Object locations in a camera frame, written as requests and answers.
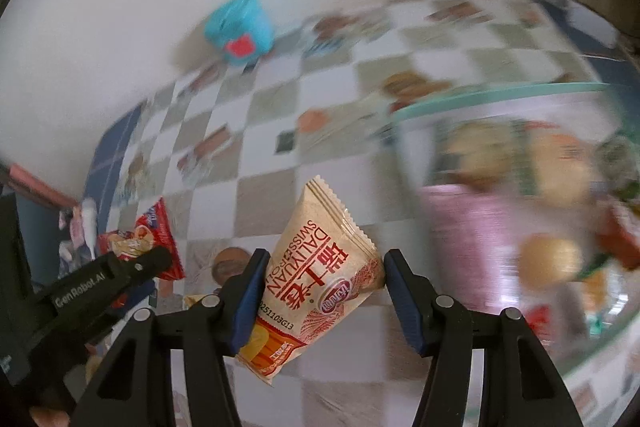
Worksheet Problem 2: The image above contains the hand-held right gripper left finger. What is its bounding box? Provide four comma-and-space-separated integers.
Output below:
70, 248, 272, 427

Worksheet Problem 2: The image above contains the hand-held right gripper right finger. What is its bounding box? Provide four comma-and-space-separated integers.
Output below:
382, 248, 586, 427

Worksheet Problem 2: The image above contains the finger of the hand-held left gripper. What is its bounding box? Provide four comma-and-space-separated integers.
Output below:
35, 247, 174, 338

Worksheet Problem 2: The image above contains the red snack packet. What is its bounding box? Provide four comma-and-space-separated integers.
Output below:
97, 198, 187, 282

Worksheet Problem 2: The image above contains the white and red roll packet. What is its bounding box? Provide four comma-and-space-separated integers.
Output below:
235, 175, 387, 387

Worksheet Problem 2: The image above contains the pink snack packet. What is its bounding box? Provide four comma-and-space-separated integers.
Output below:
422, 184, 521, 308

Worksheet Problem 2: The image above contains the round pastry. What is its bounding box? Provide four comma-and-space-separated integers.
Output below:
517, 232, 583, 290

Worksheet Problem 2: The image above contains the orange snack packet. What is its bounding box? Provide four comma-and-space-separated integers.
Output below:
530, 132, 601, 208

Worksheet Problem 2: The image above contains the shallow teal cardboard tray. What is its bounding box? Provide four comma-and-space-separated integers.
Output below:
390, 82, 640, 383

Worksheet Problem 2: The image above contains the white handheld device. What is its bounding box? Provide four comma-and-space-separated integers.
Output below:
77, 199, 98, 248

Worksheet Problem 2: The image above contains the teal tin box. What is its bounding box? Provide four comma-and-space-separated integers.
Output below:
204, 0, 275, 68

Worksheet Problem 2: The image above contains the reddish wooden rail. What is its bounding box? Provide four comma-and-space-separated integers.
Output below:
0, 162, 76, 208

